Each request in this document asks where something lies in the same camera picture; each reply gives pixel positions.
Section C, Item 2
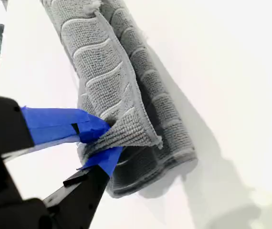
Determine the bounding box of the grey striped towel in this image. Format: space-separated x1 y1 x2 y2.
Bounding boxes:
40 0 198 199

